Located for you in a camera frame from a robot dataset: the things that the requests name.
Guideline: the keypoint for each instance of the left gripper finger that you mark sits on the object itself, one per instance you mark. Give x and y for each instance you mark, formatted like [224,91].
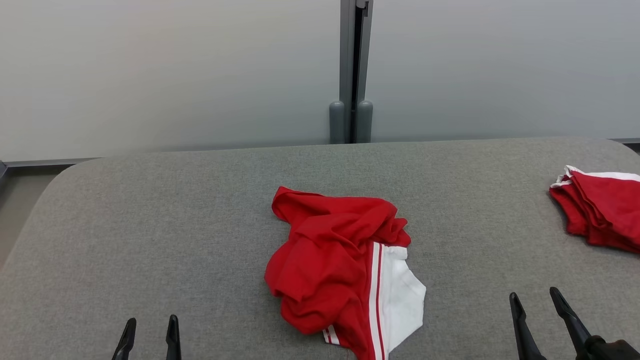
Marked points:
[125,345]
[173,340]

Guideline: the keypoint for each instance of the grey rounded foot cap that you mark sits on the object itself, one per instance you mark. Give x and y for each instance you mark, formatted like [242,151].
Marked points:
[365,125]
[336,125]

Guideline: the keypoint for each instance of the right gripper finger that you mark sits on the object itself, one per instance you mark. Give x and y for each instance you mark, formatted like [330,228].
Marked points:
[525,335]
[572,325]

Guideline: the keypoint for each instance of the grey metal partition post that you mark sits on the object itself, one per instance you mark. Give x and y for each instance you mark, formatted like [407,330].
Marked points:
[346,50]

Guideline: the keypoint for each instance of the red Bulls print shorts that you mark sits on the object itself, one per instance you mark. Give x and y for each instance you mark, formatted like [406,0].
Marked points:
[605,205]

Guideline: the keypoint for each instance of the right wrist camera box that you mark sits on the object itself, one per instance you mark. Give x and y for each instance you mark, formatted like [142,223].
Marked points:
[612,351]

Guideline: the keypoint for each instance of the red and white shorts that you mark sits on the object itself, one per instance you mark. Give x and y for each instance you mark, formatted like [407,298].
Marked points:
[320,260]

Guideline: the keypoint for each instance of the grey wall base rail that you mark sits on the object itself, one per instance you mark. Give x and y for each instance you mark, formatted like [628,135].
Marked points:
[40,163]

